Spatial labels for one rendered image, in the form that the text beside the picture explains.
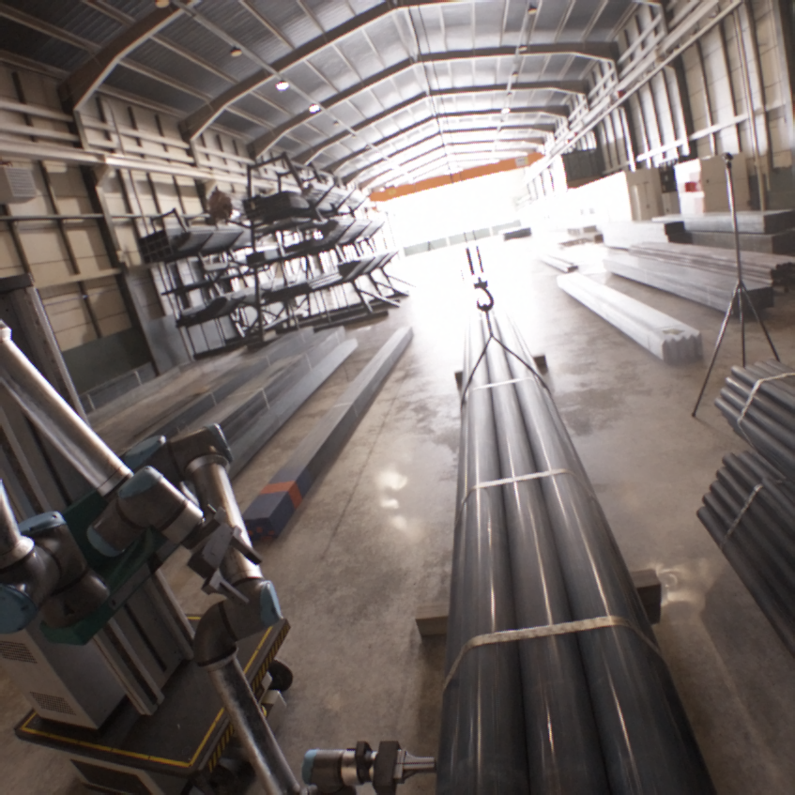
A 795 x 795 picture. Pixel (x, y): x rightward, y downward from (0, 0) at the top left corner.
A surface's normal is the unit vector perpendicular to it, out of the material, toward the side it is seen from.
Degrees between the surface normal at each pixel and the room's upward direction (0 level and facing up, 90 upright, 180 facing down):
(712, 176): 90
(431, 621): 90
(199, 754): 0
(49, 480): 90
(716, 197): 90
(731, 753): 0
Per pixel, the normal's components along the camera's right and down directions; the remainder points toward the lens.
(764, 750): -0.24, -0.92
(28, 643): -0.19, 0.36
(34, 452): 0.95, -0.16
